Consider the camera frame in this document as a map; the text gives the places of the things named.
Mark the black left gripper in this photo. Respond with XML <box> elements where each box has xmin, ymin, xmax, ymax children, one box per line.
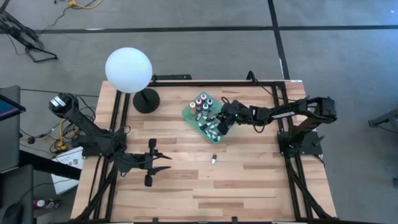
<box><xmin>136</xmin><ymin>138</ymin><xmax>173</xmax><ymax>187</ymax></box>

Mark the yellow floor cable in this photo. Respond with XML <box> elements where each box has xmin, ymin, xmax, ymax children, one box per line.
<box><xmin>67</xmin><ymin>0</ymin><xmax>104</xmax><ymax>10</ymax></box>

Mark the black tripod stand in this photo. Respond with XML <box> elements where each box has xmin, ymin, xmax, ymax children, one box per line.
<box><xmin>0</xmin><ymin>8</ymin><xmax>59</xmax><ymax>63</ymax></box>

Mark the red white floor object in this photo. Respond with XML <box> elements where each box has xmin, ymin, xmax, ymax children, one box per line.
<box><xmin>33</xmin><ymin>198</ymin><xmax>62</xmax><ymax>210</ymax></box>

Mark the green translucent plastic tray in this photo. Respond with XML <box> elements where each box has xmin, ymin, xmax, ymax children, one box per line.
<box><xmin>181</xmin><ymin>91</ymin><xmax>239</xmax><ymax>145</ymax></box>

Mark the black bar device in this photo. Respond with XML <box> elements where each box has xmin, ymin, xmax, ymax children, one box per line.
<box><xmin>153</xmin><ymin>73</ymin><xmax>193</xmax><ymax>82</ymax></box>

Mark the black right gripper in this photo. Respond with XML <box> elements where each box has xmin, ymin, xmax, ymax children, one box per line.
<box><xmin>214</xmin><ymin>99</ymin><xmax>252</xmax><ymax>136</ymax></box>

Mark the laptop screen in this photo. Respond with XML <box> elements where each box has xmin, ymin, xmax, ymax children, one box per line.
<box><xmin>0</xmin><ymin>93</ymin><xmax>27</xmax><ymax>122</ymax></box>

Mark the white cardboard box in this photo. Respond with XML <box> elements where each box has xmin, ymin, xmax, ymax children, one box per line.
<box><xmin>50</xmin><ymin>146</ymin><xmax>85</xmax><ymax>195</ymax></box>

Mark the gray metal stand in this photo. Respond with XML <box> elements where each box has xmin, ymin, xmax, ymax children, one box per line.
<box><xmin>368</xmin><ymin>108</ymin><xmax>398</xmax><ymax>138</ymax></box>

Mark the black aluminium table frame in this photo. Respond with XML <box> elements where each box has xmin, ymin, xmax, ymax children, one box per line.
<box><xmin>72</xmin><ymin>80</ymin><xmax>338</xmax><ymax>223</ymax></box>

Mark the gray desk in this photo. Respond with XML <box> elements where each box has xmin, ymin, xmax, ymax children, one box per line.
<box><xmin>0</xmin><ymin>85</ymin><xmax>22</xmax><ymax>173</ymax></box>

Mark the black floor cable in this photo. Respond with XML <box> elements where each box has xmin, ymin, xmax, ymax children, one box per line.
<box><xmin>20</xmin><ymin>88</ymin><xmax>100</xmax><ymax>98</ymax></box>
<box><xmin>39</xmin><ymin>0</ymin><xmax>77</xmax><ymax>34</ymax></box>

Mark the yellow coiled cable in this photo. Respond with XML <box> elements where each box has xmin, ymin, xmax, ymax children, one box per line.
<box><xmin>55</xmin><ymin>119</ymin><xmax>82</xmax><ymax>154</ymax></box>

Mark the black floor beam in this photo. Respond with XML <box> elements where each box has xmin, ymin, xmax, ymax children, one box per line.
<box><xmin>18</xmin><ymin>149</ymin><xmax>83</xmax><ymax>181</ymax></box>

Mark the white globe lamp black base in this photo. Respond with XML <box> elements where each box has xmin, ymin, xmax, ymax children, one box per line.
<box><xmin>104</xmin><ymin>46</ymin><xmax>161</xmax><ymax>114</ymax></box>

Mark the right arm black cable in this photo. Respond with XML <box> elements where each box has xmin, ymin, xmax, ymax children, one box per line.
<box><xmin>247</xmin><ymin>70</ymin><xmax>298</xmax><ymax>103</ymax></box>

